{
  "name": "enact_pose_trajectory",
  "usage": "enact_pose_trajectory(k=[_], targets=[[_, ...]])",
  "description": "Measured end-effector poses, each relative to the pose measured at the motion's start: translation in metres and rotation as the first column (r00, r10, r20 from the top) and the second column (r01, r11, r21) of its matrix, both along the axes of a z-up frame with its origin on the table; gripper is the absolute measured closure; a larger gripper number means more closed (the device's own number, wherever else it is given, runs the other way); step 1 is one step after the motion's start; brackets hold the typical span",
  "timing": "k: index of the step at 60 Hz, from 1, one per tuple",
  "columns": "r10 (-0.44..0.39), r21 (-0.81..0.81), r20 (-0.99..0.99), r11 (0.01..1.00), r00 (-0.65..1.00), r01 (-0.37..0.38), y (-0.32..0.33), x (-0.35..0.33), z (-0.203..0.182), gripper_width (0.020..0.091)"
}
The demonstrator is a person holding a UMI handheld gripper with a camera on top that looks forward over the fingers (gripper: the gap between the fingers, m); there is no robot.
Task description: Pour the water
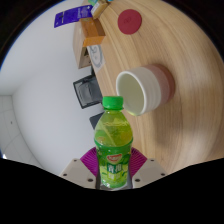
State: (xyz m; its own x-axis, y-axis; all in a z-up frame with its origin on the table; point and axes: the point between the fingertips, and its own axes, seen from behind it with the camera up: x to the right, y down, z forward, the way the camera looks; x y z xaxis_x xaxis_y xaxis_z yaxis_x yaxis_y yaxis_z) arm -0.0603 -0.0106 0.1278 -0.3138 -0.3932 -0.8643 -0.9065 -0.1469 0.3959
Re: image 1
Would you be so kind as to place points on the flat round red coaster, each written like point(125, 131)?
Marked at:
point(129, 21)

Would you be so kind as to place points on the green drink bottle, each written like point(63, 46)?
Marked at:
point(113, 143)

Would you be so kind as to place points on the orange cardboard box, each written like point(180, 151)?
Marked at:
point(92, 31)

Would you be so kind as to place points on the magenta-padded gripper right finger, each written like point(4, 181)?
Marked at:
point(150, 171)

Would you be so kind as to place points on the small yellow box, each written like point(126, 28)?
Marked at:
point(99, 9)

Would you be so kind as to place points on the white and pink mug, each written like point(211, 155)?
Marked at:
point(146, 88)

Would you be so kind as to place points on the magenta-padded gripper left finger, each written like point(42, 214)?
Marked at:
point(76, 172)

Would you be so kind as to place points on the purple card package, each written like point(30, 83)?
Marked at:
point(71, 16)

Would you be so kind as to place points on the grey mesh office chair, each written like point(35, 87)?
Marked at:
point(87, 91)

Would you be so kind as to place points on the white paper with round print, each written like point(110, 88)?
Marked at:
point(96, 56)

